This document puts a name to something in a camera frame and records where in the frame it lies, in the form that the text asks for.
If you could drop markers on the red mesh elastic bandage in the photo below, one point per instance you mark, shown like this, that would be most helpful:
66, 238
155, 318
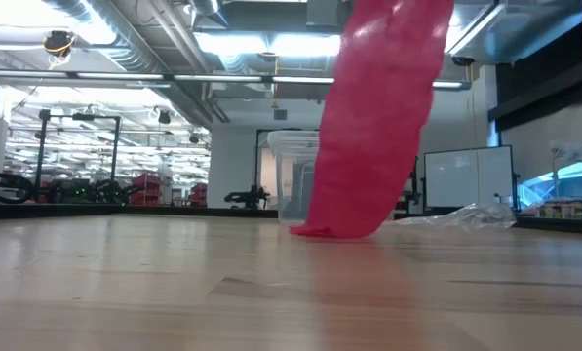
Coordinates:
373, 122

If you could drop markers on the black background robot arm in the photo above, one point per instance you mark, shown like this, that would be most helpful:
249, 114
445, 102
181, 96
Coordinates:
246, 198

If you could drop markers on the clear plastic storage box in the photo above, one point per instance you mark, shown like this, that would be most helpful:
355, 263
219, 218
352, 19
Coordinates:
293, 170

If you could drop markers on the yellow ceiling pendant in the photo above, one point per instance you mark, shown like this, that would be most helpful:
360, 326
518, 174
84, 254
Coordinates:
275, 104

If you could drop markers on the red storage bin stack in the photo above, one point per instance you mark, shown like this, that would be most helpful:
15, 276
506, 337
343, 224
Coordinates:
146, 190
199, 195

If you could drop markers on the long ceiling light bar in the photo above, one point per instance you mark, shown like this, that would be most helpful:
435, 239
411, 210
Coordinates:
222, 78

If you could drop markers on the black equipment stand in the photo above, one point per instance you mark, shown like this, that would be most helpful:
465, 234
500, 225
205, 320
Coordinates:
414, 200

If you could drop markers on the white board on stand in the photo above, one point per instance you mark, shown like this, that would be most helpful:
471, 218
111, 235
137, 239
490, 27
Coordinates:
466, 178

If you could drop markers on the clear plastic wrapper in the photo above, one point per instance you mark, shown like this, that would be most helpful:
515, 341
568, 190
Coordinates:
471, 217

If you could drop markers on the dark background robot station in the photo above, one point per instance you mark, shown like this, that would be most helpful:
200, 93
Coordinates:
90, 192

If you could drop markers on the black background rig frame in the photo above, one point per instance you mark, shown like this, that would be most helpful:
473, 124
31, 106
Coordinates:
117, 146

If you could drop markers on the black dome camera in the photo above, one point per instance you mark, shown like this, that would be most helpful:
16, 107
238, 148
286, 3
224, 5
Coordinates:
462, 61

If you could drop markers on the black table frame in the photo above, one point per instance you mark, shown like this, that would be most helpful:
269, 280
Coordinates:
76, 211

